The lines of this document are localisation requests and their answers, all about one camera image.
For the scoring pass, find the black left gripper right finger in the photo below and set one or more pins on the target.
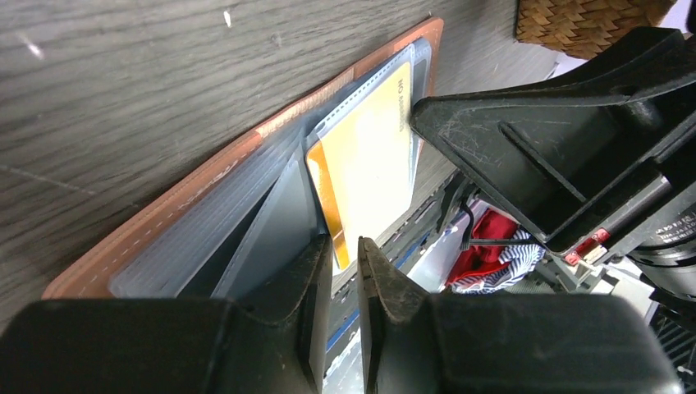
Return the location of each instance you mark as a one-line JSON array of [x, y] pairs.
[[414, 341]]

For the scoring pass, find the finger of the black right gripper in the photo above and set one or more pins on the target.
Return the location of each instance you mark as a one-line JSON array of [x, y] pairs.
[[554, 154]]

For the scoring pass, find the woven wicker divided basket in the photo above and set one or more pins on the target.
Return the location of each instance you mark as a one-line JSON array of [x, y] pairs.
[[584, 28]]

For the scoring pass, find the red and striped cloth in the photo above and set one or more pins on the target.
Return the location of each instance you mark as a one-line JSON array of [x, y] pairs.
[[485, 269]]

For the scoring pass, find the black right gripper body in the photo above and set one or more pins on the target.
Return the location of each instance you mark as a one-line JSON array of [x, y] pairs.
[[655, 227]]

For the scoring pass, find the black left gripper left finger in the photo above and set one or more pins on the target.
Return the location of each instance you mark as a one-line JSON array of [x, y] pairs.
[[272, 341]]

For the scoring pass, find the yellow credit card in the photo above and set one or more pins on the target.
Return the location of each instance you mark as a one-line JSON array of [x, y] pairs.
[[361, 164]]

